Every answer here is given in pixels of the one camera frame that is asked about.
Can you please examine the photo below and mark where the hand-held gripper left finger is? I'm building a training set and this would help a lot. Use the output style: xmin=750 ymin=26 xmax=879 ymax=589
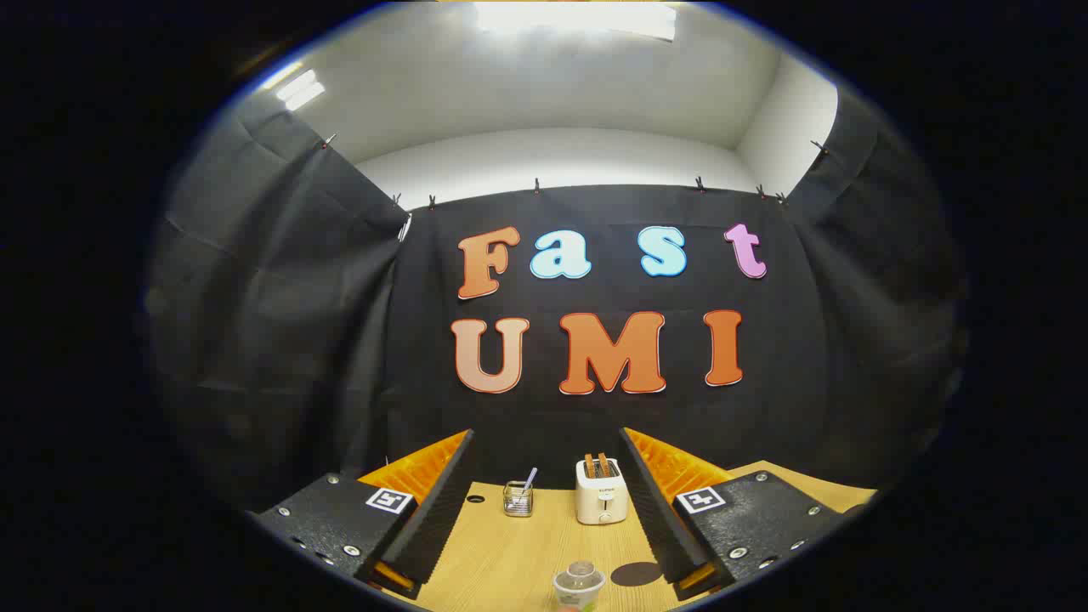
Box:
xmin=246 ymin=429 xmax=475 ymax=601

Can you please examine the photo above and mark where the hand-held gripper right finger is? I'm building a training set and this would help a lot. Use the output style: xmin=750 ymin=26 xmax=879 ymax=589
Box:
xmin=619 ymin=427 xmax=868 ymax=601

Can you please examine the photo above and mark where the dark brown round coaster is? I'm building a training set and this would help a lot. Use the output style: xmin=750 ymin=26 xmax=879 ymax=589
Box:
xmin=610 ymin=561 xmax=664 ymax=587

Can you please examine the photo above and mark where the clear juice bottle white label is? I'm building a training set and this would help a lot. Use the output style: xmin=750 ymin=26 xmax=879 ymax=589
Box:
xmin=552 ymin=561 xmax=606 ymax=612

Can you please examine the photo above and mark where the white toaster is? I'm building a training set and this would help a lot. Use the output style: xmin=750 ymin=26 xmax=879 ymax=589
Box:
xmin=575 ymin=457 xmax=630 ymax=526

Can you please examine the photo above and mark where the wooden table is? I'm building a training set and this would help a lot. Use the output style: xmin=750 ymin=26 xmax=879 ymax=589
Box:
xmin=382 ymin=459 xmax=881 ymax=612

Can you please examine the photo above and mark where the small ceiling light panel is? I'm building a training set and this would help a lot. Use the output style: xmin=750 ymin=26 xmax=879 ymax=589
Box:
xmin=272 ymin=68 xmax=326 ymax=111

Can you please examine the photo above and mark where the large ceiling light panel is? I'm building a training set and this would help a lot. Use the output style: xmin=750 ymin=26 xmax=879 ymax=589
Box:
xmin=472 ymin=0 xmax=678 ymax=42

